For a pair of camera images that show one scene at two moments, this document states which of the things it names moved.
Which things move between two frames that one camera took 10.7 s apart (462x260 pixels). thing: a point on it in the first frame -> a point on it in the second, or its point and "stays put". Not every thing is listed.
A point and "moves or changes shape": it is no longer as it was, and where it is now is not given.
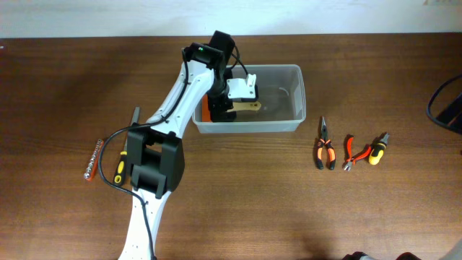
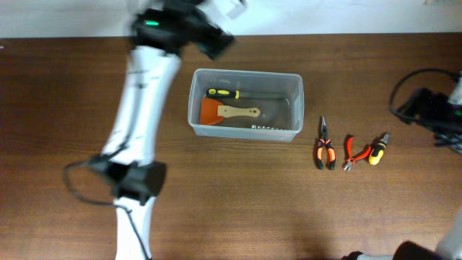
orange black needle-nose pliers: [328, 143] stays put
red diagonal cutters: [349, 161] stays put
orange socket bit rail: [89, 170] -> [254, 126]
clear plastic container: [281, 90] moves or changes shape
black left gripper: [221, 107] -> [215, 45]
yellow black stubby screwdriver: [377, 149] stays put
